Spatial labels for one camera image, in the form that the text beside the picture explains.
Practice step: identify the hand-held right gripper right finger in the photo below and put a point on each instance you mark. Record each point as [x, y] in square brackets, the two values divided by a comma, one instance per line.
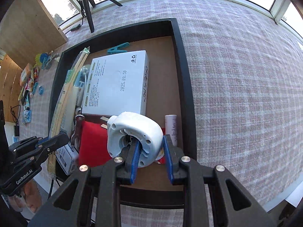
[168, 160]

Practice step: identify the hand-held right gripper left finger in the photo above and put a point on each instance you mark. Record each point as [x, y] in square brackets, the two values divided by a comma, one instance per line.
[135, 160]

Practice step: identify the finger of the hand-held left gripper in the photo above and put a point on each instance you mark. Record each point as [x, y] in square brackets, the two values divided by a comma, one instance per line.
[53, 141]
[23, 144]

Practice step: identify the grey card box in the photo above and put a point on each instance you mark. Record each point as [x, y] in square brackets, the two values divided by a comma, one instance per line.
[65, 158]

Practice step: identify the large metal clip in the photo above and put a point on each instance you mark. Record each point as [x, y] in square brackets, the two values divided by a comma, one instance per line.
[77, 132]

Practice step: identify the white plug adapter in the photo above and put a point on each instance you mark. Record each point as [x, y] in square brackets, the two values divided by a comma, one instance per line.
[132, 127]

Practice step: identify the small pink bottle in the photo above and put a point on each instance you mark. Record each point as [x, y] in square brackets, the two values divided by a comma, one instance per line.
[171, 127]

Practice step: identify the packaged toothbrush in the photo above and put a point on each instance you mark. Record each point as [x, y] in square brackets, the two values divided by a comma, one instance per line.
[64, 104]

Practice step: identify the red cloth pouch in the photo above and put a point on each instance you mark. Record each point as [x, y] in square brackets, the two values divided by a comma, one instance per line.
[94, 144]

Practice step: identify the white cardboard box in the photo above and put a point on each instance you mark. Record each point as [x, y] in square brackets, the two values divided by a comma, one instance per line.
[118, 82]

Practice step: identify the black tray with brown base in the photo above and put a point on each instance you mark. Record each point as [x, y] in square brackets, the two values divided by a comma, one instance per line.
[161, 80]

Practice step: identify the teal clothespin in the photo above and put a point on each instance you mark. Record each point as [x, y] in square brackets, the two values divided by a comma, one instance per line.
[117, 49]

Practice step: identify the person's left hand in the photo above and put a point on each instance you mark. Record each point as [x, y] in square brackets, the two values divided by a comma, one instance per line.
[30, 196]

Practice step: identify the white power strip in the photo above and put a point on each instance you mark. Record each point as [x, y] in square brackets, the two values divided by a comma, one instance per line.
[15, 139]

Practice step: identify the blue mask package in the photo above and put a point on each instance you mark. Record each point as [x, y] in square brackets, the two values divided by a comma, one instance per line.
[29, 121]

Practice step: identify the teal hand cream tube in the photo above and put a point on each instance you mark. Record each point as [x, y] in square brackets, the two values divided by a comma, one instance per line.
[28, 101]

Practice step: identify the wooden plank panel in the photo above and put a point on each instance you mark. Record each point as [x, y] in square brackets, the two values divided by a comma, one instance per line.
[9, 87]

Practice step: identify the orange tissue pack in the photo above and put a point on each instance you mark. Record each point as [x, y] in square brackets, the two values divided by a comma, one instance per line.
[25, 74]

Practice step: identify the blue flat plastic piece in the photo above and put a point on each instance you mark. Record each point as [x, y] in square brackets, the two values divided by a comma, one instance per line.
[47, 63]

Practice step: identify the yellow-green plastic mesh item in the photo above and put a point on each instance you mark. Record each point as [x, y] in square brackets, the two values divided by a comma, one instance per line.
[37, 59]

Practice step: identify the small metal clip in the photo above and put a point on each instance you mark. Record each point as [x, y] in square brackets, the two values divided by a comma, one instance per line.
[55, 57]

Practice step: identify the blue round plastic item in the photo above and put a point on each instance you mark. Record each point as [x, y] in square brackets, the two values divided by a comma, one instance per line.
[44, 57]

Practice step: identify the black tripod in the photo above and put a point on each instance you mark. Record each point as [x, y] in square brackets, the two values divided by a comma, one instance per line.
[88, 11]

